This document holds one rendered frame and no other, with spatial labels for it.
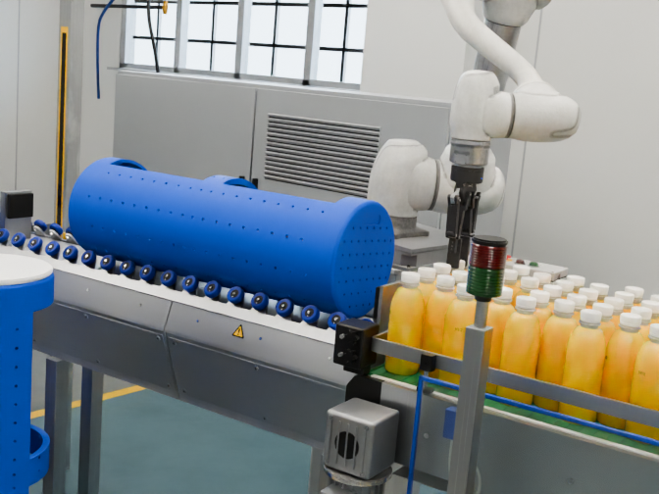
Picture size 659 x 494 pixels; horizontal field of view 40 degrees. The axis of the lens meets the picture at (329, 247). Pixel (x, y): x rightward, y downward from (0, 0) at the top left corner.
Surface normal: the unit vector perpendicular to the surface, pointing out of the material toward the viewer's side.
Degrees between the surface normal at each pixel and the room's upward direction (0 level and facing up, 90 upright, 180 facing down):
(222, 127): 90
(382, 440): 90
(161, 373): 109
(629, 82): 90
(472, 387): 90
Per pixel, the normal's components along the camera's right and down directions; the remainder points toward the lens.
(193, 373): -0.55, 0.43
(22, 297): 0.76, 0.18
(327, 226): -0.39, -0.51
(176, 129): -0.65, 0.09
